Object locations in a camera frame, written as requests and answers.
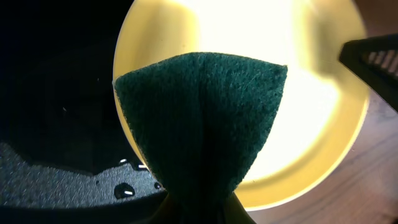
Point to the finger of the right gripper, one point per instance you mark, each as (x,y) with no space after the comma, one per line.
(374,61)

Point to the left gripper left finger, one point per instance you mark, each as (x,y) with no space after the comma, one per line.
(169,212)

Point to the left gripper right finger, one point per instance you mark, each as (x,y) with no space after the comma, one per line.
(234,212)

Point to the yellow plate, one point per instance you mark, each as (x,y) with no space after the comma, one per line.
(323,106)

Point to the green yellow sponge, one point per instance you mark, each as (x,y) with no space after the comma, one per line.
(200,119)

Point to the black round tray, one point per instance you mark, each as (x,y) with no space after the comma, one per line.
(64,155)

